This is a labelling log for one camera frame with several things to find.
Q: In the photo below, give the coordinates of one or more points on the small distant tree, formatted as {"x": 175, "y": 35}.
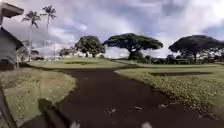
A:
{"x": 66, "y": 51}

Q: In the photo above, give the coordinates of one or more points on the grass lawn with fallen leaves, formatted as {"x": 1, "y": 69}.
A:
{"x": 186, "y": 86}

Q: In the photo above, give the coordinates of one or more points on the building with dark roof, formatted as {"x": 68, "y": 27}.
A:
{"x": 7, "y": 45}

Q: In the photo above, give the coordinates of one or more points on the low spreading tree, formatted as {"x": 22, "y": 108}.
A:
{"x": 26, "y": 52}

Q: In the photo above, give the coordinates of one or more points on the tall palm tree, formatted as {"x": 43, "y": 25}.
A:
{"x": 32, "y": 16}
{"x": 49, "y": 13}

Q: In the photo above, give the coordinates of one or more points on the wide flat-crowned tree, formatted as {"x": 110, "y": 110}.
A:
{"x": 196, "y": 45}
{"x": 132, "y": 42}

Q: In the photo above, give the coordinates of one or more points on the round leafy tree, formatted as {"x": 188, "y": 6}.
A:
{"x": 89, "y": 45}

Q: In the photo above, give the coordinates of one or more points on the grass lawn island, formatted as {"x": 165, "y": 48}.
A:
{"x": 76, "y": 62}

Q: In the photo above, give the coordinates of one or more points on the robot's own part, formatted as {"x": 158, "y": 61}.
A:
{"x": 75, "y": 125}
{"x": 146, "y": 125}

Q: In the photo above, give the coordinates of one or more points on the grass lawn beside building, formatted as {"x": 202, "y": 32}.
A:
{"x": 30, "y": 86}

